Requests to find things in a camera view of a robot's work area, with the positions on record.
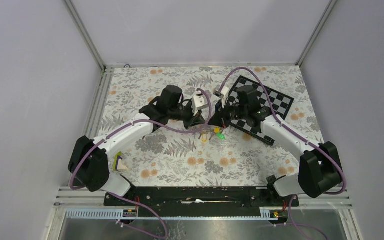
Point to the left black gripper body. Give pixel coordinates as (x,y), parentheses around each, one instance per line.
(185,114)

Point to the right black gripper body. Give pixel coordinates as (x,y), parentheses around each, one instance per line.
(227,114)

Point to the green key tag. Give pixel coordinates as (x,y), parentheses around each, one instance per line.
(220,136)

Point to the yellow key tag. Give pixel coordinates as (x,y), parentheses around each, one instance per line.
(204,138)

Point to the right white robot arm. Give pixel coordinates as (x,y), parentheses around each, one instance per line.
(319,168)

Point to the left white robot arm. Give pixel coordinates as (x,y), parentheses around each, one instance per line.
(89,163)

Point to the floral tablecloth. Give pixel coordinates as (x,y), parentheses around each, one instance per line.
(167,158)

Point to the black white chessboard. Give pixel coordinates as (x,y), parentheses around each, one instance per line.
(281,103)

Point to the yellow white wedge block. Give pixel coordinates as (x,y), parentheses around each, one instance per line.
(118,163)

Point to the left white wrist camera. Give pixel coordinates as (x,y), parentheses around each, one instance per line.
(199,102)

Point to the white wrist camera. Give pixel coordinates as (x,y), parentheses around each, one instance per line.
(223,94)
(199,102)

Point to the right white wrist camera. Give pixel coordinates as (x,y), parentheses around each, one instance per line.
(223,94)

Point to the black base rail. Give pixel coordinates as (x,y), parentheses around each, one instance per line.
(190,202)

